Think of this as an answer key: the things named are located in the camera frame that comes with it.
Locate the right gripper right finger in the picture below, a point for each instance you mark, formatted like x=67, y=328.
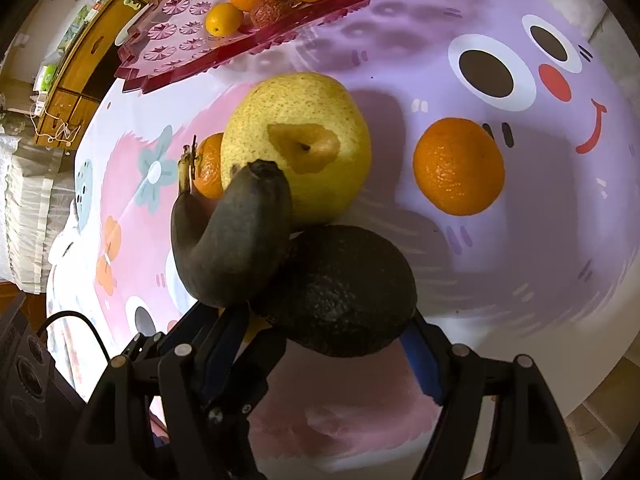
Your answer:
x=528, y=437

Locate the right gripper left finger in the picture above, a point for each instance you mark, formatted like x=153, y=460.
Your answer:
x=176, y=405

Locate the overripe black banana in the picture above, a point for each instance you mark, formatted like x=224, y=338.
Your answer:
x=224, y=257

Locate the dark avocado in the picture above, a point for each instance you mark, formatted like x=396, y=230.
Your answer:
x=341, y=291

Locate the yellow pear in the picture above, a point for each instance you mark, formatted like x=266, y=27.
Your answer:
x=311, y=127

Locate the small orange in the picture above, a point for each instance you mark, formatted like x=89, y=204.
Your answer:
x=223, y=20

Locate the dark red fruit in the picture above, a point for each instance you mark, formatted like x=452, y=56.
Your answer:
x=269, y=12

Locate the stemmed mandarin orange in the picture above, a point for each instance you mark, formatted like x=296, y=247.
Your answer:
x=207, y=173

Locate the cartoon printed tablecloth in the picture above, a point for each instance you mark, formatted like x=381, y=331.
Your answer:
x=505, y=166

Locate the lace covered cabinet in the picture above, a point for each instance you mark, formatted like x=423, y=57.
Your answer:
x=37, y=188

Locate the wooden desk with drawers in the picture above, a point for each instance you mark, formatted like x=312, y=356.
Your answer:
x=85, y=71

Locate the pink plastic fruit bowl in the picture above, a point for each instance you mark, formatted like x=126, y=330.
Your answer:
x=176, y=39

